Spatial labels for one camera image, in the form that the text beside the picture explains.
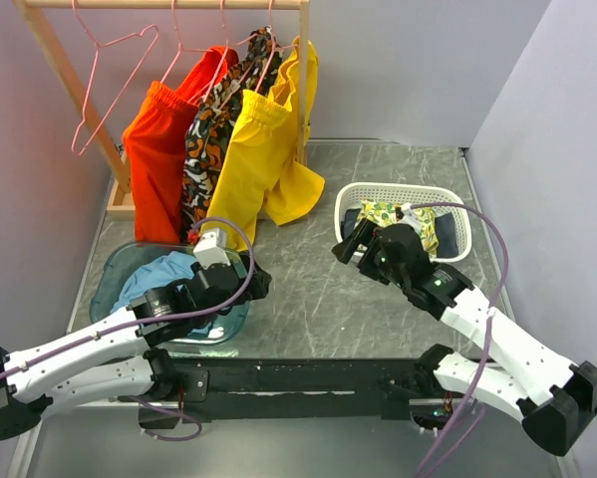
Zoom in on yellow shorts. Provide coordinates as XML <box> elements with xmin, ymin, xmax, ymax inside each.
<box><xmin>199</xmin><ymin>47</ymin><xmax>325</xmax><ymax>251</ymax></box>

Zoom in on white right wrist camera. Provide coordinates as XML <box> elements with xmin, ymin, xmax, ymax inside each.
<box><xmin>395</xmin><ymin>203</ymin><xmax>426</xmax><ymax>233</ymax></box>

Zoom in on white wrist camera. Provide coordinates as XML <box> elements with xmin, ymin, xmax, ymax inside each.
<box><xmin>192</xmin><ymin>228</ymin><xmax>231</xmax><ymax>269</ymax></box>
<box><xmin>395</xmin><ymin>203</ymin><xmax>426</xmax><ymax>233</ymax></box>

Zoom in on red-orange shorts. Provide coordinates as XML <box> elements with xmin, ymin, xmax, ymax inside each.
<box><xmin>123</xmin><ymin>46</ymin><xmax>238</xmax><ymax>243</ymax></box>

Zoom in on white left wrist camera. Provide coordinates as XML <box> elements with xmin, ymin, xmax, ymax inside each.
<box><xmin>192</xmin><ymin>228</ymin><xmax>231</xmax><ymax>269</ymax></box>

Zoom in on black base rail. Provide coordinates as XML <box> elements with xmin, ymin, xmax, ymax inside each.
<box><xmin>116</xmin><ymin>357</ymin><xmax>483</xmax><ymax>428</ymax></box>

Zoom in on lemon print cloth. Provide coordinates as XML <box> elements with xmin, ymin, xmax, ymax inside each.
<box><xmin>356</xmin><ymin>199</ymin><xmax>439</xmax><ymax>257</ymax></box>

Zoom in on pink wire hanger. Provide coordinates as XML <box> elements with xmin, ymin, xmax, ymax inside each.
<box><xmin>71</xmin><ymin>1</ymin><xmax>160</xmax><ymax>156</ymax></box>

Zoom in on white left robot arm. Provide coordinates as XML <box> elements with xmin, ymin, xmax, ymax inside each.
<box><xmin>0</xmin><ymin>252</ymin><xmax>272</xmax><ymax>441</ymax></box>

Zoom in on teal transparent plastic bin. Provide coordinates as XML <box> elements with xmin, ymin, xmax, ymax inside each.
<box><xmin>89</xmin><ymin>242</ymin><xmax>249</xmax><ymax>347</ymax></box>

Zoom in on pink hanger with red shorts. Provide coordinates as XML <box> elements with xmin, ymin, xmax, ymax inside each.
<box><xmin>160</xmin><ymin>0</ymin><xmax>230</xmax><ymax>84</ymax></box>

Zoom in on pink hanger with yellow shorts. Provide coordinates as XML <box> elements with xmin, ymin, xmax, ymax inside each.
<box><xmin>253</xmin><ymin>0</ymin><xmax>296</xmax><ymax>97</ymax></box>

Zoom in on wooden clothes rack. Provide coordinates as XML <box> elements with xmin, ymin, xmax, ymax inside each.
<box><xmin>14</xmin><ymin>1</ymin><xmax>310</xmax><ymax>221</ymax></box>

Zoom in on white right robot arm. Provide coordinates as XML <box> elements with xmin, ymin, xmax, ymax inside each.
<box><xmin>332</xmin><ymin>219</ymin><xmax>597</xmax><ymax>456</ymax></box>

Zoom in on light blue shorts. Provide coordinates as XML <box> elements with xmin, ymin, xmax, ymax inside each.
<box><xmin>110</xmin><ymin>251</ymin><xmax>196</xmax><ymax>314</ymax></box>

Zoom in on pink hanger with patterned shorts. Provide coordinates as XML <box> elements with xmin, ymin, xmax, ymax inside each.
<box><xmin>197</xmin><ymin>0</ymin><xmax>278</xmax><ymax>109</ymax></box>

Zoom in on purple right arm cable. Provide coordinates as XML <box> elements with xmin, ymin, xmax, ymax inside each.
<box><xmin>408</xmin><ymin>202</ymin><xmax>508</xmax><ymax>478</ymax></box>

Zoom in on black orange patterned shorts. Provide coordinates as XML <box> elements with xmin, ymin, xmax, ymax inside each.
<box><xmin>179</xmin><ymin>26</ymin><xmax>271</xmax><ymax>241</ymax></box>

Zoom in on white plastic laundry basket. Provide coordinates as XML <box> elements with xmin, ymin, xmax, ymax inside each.
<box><xmin>334</xmin><ymin>182</ymin><xmax>472</xmax><ymax>263</ymax></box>

